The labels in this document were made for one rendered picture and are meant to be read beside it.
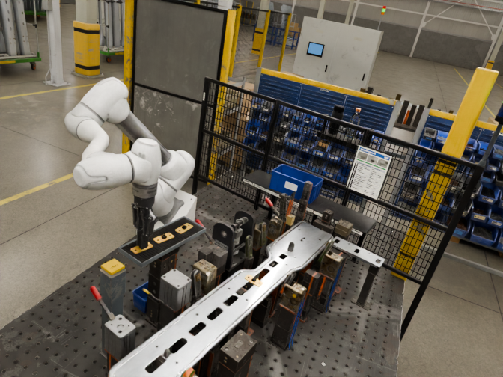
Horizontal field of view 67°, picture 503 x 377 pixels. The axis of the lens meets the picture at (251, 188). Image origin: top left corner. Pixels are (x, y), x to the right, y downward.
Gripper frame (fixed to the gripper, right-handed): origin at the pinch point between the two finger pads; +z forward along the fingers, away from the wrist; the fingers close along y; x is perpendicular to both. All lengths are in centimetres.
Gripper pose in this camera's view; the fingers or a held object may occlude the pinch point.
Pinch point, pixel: (142, 238)
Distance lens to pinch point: 156.4
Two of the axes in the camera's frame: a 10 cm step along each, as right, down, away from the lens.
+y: 7.5, 4.0, -5.3
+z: -1.6, 8.8, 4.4
